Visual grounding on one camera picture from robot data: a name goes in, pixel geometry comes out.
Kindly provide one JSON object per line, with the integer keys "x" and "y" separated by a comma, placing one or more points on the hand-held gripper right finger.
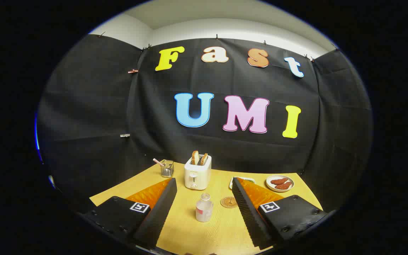
{"x": 250, "y": 216}

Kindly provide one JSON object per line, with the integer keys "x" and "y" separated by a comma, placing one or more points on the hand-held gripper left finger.
{"x": 156, "y": 216}

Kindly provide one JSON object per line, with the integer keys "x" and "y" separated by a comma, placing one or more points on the round cork coaster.
{"x": 228, "y": 202}

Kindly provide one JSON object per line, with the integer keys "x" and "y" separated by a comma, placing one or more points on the clear juice bottle red label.
{"x": 204, "y": 211}

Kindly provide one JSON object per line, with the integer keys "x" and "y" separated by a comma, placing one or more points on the wooden table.
{"x": 186, "y": 230}

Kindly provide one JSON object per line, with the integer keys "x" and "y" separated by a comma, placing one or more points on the white round plate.
{"x": 270, "y": 186}

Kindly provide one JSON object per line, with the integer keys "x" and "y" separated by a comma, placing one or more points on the white divided bean tray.
{"x": 248, "y": 180}

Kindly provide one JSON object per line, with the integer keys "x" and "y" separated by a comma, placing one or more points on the brown meat piece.
{"x": 279, "y": 181}
{"x": 284, "y": 186}

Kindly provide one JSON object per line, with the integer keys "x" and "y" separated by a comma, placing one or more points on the pink striped straw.
{"x": 158, "y": 162}

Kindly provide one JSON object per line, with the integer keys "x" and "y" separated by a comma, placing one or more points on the white toaster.
{"x": 197, "y": 175}

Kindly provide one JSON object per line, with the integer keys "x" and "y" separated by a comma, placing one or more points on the toast slice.
{"x": 194, "y": 158}
{"x": 203, "y": 159}

